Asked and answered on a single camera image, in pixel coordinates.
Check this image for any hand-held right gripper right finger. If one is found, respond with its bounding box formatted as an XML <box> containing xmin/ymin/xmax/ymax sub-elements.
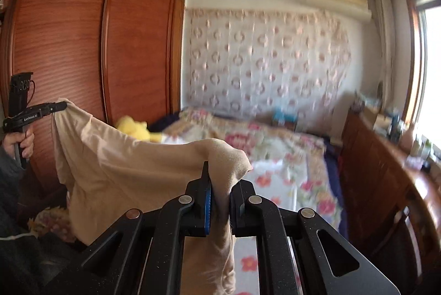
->
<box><xmin>229</xmin><ymin>179</ymin><xmax>397</xmax><ymax>295</ymax></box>

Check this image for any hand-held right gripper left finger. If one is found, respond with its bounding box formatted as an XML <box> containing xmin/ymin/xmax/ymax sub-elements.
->
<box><xmin>62</xmin><ymin>161</ymin><xmax>212</xmax><ymax>295</ymax></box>

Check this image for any beige printed t-shirt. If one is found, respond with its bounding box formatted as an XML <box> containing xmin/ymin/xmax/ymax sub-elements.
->
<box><xmin>52</xmin><ymin>98</ymin><xmax>252</xmax><ymax>295</ymax></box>

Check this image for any person's left forearm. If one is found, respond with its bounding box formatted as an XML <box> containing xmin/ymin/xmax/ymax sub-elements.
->
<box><xmin>0</xmin><ymin>145</ymin><xmax>27</xmax><ymax>216</ymax></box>

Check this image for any person's left hand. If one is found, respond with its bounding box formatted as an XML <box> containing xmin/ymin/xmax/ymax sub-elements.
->
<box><xmin>3</xmin><ymin>130</ymin><xmax>36</xmax><ymax>160</ymax></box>

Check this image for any wooden slatted wardrobe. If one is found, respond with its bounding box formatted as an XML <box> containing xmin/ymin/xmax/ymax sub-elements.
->
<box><xmin>0</xmin><ymin>0</ymin><xmax>187</xmax><ymax>213</ymax></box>

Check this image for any large-flower patterned quilt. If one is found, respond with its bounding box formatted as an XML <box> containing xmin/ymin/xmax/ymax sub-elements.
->
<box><xmin>162</xmin><ymin>107</ymin><xmax>331</xmax><ymax>178</ymax></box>

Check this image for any yellow plush toy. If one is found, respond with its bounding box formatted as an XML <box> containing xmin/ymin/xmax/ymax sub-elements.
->
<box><xmin>115</xmin><ymin>115</ymin><xmax>164</xmax><ymax>144</ymax></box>

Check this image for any blue toy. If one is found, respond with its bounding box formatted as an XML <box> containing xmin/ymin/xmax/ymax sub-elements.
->
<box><xmin>272</xmin><ymin>109</ymin><xmax>299</xmax><ymax>130</ymax></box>

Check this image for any wooden sideboard cabinet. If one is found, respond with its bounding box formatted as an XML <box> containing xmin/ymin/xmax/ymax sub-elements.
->
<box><xmin>339</xmin><ymin>107</ymin><xmax>441</xmax><ymax>295</ymax></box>

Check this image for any circle-patterned sheer curtain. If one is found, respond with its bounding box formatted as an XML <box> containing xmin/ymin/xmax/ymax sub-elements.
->
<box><xmin>184</xmin><ymin>7</ymin><xmax>352</xmax><ymax>116</ymax></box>

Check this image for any person's dark jacket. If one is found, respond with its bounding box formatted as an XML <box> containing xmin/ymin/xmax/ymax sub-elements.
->
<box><xmin>0</xmin><ymin>205</ymin><xmax>90</xmax><ymax>295</ymax></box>

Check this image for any pink jug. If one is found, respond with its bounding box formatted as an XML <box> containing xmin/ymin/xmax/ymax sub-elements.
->
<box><xmin>400</xmin><ymin>131</ymin><xmax>416</xmax><ymax>155</ymax></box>

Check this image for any white window curtain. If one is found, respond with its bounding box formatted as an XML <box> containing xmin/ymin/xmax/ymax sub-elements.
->
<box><xmin>374</xmin><ymin>0</ymin><xmax>397</xmax><ymax>99</ymax></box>

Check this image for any window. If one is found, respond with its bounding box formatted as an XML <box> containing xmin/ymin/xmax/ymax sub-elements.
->
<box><xmin>405</xmin><ymin>0</ymin><xmax>441</xmax><ymax>161</ymax></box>

